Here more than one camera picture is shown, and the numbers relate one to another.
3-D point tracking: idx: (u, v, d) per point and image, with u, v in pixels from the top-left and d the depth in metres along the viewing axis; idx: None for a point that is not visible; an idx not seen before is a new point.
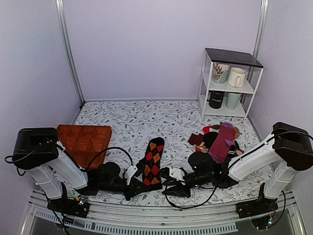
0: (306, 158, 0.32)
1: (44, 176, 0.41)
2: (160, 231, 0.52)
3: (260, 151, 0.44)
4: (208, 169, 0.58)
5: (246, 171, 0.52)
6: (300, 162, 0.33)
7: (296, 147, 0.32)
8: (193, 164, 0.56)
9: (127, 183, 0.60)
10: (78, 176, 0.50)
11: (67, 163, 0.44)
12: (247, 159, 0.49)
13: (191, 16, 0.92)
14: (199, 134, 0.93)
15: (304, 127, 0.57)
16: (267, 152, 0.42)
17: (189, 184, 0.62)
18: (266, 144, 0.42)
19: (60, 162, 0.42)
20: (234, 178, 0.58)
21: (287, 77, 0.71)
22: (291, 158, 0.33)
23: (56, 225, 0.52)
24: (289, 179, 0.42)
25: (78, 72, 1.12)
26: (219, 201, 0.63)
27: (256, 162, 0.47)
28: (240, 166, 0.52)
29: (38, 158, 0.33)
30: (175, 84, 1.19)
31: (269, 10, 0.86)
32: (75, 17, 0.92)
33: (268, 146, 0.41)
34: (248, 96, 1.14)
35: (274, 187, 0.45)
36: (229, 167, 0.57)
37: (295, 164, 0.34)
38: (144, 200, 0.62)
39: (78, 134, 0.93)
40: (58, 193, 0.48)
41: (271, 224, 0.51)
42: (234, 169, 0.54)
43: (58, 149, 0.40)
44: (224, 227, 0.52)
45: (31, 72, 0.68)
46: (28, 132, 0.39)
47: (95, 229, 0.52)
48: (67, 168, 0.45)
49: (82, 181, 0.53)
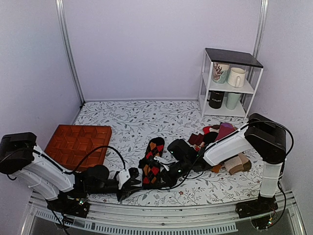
0: (276, 151, 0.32)
1: (29, 177, 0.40)
2: (160, 231, 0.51)
3: (233, 138, 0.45)
4: (182, 152, 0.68)
5: (219, 156, 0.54)
6: (270, 153, 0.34)
7: (266, 138, 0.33)
8: (169, 148, 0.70)
9: (119, 188, 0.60)
10: (61, 179, 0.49)
11: (46, 166, 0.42)
12: (221, 145, 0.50)
13: (191, 16, 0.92)
14: (199, 134, 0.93)
15: (304, 127, 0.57)
16: (239, 138, 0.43)
17: (171, 171, 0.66)
18: (239, 131, 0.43)
19: (39, 167, 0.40)
20: (208, 163, 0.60)
21: (287, 77, 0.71)
22: (262, 148, 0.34)
23: (56, 226, 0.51)
24: (278, 175, 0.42)
25: (78, 73, 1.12)
26: (219, 201, 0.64)
27: (229, 149, 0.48)
28: (214, 150, 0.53)
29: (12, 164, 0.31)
30: (175, 84, 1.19)
31: (270, 10, 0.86)
32: (74, 17, 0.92)
33: (241, 132, 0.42)
34: (248, 96, 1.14)
35: (269, 185, 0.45)
36: (205, 150, 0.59)
37: (265, 155, 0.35)
38: (144, 200, 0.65)
39: (78, 134, 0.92)
40: (52, 194, 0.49)
41: (271, 224, 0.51)
42: (209, 152, 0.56)
43: (35, 153, 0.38)
44: (224, 227, 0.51)
45: (31, 72, 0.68)
46: (9, 138, 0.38)
47: (95, 229, 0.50)
48: (48, 172, 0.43)
49: (67, 183, 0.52)
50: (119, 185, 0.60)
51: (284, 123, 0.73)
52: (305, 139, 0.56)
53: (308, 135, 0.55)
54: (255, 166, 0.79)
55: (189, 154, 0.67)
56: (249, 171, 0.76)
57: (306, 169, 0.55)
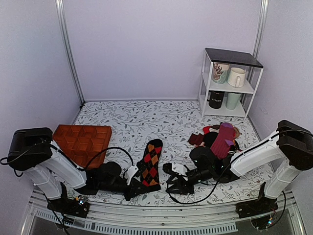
0: (308, 157, 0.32)
1: (39, 174, 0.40)
2: (160, 231, 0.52)
3: (263, 147, 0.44)
4: (208, 163, 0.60)
5: (248, 167, 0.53)
6: (301, 161, 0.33)
7: (300, 146, 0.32)
8: (194, 157, 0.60)
9: (127, 184, 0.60)
10: (75, 175, 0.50)
11: (63, 162, 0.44)
12: (250, 155, 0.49)
13: (191, 16, 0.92)
14: (199, 134, 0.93)
15: (303, 127, 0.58)
16: (271, 148, 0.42)
17: (191, 181, 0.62)
18: (270, 140, 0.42)
19: (55, 161, 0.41)
20: (235, 173, 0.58)
21: (287, 76, 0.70)
22: (294, 157, 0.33)
23: (56, 225, 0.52)
24: (291, 179, 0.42)
25: (78, 73, 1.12)
26: (219, 201, 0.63)
27: (260, 158, 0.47)
28: (243, 161, 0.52)
29: (31, 159, 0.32)
30: (175, 84, 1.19)
31: (269, 10, 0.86)
32: (74, 17, 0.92)
33: (273, 142, 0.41)
34: (248, 96, 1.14)
35: (274, 187, 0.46)
36: (231, 162, 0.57)
37: (297, 163, 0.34)
38: (144, 200, 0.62)
39: (78, 134, 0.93)
40: (56, 193, 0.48)
41: (271, 224, 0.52)
42: (237, 163, 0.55)
43: (53, 149, 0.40)
44: (224, 227, 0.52)
45: (31, 73, 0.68)
46: (22, 133, 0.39)
47: (95, 229, 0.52)
48: (64, 168, 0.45)
49: (79, 180, 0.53)
50: (127, 181, 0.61)
51: None
52: None
53: None
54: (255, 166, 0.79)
55: (214, 165, 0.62)
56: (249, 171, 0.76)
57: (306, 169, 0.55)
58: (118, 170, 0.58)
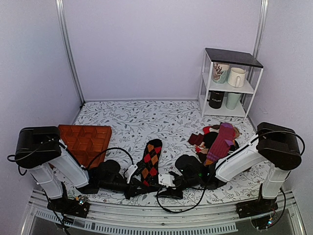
0: (291, 158, 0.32)
1: (45, 172, 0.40)
2: (160, 231, 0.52)
3: (244, 152, 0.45)
4: (194, 170, 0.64)
5: (232, 173, 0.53)
6: (285, 162, 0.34)
7: (279, 147, 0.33)
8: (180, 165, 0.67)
9: (126, 182, 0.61)
10: (78, 173, 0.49)
11: (69, 161, 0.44)
12: (233, 162, 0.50)
13: (191, 16, 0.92)
14: (199, 134, 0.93)
15: (304, 127, 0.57)
16: (251, 152, 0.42)
17: (180, 188, 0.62)
18: (250, 145, 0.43)
19: (62, 159, 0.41)
20: (222, 179, 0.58)
21: (287, 77, 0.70)
22: (277, 158, 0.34)
23: (56, 225, 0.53)
24: (283, 178, 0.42)
25: (78, 73, 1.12)
26: (219, 201, 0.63)
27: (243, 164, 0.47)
28: (227, 167, 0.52)
29: (41, 156, 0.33)
30: (175, 84, 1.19)
31: (270, 10, 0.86)
32: (74, 17, 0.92)
33: (253, 146, 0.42)
34: (248, 96, 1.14)
35: (273, 188, 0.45)
36: (216, 169, 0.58)
37: (281, 164, 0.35)
38: (144, 200, 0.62)
39: (78, 134, 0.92)
40: (58, 192, 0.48)
41: (271, 224, 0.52)
42: (221, 170, 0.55)
43: (61, 148, 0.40)
44: (224, 227, 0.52)
45: (30, 73, 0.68)
46: (28, 131, 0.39)
47: (95, 229, 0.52)
48: (69, 166, 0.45)
49: (83, 179, 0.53)
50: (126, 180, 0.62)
51: (283, 123, 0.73)
52: (305, 139, 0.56)
53: (308, 135, 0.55)
54: (255, 166, 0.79)
55: (201, 173, 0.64)
56: (249, 171, 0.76)
57: (305, 169, 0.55)
58: (117, 169, 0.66)
